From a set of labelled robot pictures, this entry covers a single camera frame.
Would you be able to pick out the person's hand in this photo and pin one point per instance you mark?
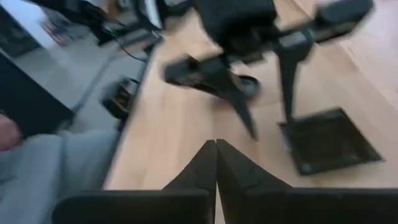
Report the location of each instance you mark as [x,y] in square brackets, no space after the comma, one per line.
[7,133]

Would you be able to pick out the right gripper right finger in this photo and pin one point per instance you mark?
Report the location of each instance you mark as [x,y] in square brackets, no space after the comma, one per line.
[242,177]

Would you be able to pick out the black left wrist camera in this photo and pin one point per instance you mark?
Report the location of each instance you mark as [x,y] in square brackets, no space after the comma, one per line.
[342,17]

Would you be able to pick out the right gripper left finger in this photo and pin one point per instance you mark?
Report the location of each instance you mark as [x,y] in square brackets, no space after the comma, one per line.
[199,177]

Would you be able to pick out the black square mini plate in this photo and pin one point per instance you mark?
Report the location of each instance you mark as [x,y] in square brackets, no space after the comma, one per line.
[329,146]

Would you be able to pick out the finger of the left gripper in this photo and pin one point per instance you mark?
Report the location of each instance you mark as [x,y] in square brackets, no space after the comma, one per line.
[237,99]
[288,77]

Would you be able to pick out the black flat panel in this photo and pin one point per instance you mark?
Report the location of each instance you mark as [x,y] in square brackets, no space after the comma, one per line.
[28,99]

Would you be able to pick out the black teardrop mini plate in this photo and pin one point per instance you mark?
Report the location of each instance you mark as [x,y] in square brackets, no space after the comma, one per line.
[252,87]

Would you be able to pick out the person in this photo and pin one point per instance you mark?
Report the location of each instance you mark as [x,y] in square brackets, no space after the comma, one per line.
[37,174]

